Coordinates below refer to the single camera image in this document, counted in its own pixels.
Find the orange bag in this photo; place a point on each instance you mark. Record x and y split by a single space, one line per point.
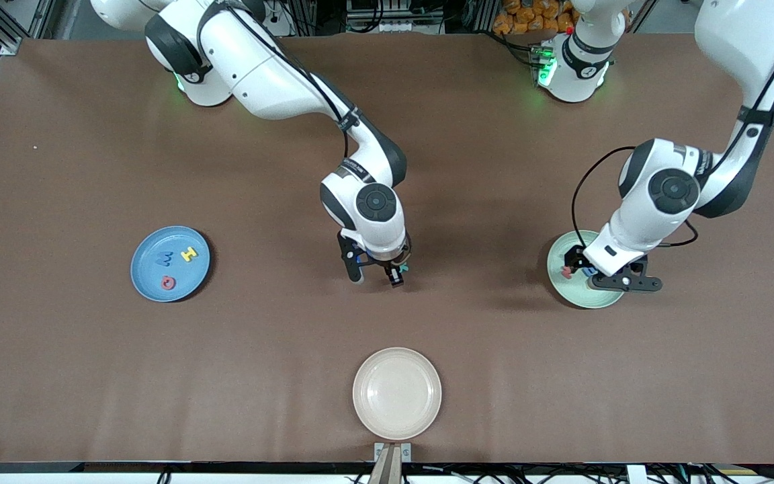
528 17

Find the beige plate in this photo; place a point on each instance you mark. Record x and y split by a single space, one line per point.
397 393

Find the green plate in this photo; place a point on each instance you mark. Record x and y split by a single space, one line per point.
578 292

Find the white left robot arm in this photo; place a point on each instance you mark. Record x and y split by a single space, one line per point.
743 40

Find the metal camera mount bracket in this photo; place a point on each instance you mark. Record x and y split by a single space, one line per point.
392 464

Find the brown table mat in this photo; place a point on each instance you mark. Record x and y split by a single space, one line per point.
293 336

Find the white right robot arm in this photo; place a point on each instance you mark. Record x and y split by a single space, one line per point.
259 74

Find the red foam letter Q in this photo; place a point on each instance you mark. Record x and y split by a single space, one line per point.
163 283

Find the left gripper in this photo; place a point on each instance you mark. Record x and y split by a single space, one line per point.
576 258

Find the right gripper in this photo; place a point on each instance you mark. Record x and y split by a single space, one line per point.
392 267

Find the blue foam letter W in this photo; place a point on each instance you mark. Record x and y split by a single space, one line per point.
166 259

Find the yellow foam letter H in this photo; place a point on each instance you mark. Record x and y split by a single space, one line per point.
189 254

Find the blue plate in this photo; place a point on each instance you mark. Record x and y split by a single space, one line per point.
152 282

